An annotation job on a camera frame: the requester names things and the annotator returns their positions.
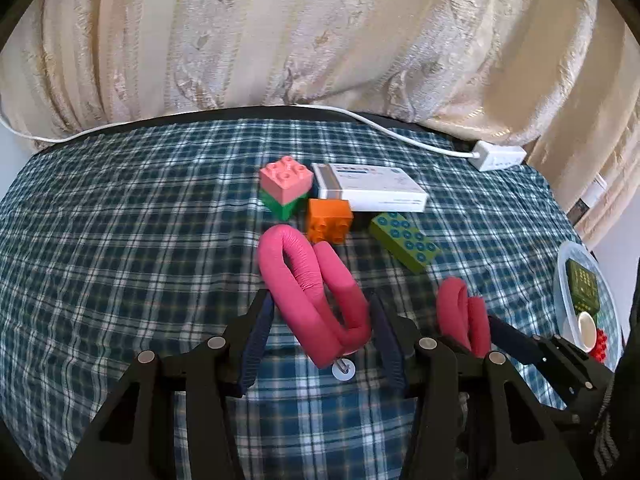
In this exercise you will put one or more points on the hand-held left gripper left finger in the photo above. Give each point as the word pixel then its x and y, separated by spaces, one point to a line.
pixel 255 345

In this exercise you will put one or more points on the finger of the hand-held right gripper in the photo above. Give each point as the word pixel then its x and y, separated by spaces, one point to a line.
pixel 515 340

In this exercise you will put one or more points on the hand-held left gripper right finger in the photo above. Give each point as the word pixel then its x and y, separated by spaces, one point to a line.
pixel 387 345

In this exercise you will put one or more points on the red toy brick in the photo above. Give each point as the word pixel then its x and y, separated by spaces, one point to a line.
pixel 599 345

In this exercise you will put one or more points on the white plastic cup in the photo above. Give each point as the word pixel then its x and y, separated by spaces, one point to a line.
pixel 586 332

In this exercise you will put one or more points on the clear plastic bowl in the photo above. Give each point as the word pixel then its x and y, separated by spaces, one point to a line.
pixel 562 305

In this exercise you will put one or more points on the short pink foam curler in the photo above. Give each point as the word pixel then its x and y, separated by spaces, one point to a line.
pixel 457 310

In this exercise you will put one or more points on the long pink foam curler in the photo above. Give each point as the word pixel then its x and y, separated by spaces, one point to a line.
pixel 300 280

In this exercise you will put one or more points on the dark green box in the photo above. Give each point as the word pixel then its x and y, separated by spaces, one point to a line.
pixel 582 285

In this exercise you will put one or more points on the green blue-dotted toy brick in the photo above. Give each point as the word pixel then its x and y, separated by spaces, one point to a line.
pixel 405 240

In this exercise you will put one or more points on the orange toy brick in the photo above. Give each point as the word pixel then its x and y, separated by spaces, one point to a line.
pixel 327 220

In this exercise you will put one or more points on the white and blue box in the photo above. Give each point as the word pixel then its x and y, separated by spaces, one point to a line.
pixel 375 187

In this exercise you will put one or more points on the pink toy brick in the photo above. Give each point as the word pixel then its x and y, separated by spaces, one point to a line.
pixel 285 177

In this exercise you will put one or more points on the plain green toy brick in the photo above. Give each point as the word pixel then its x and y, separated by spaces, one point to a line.
pixel 282 209

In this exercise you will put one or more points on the blue plaid tablecloth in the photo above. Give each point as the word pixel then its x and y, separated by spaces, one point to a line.
pixel 125 260

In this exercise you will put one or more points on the white adapter with black end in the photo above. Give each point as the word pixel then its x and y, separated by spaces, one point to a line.
pixel 592 195

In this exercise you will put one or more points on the white power strip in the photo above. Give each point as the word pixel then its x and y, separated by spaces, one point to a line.
pixel 500 156

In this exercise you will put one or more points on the beige patterned curtain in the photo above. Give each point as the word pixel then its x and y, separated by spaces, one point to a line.
pixel 300 35

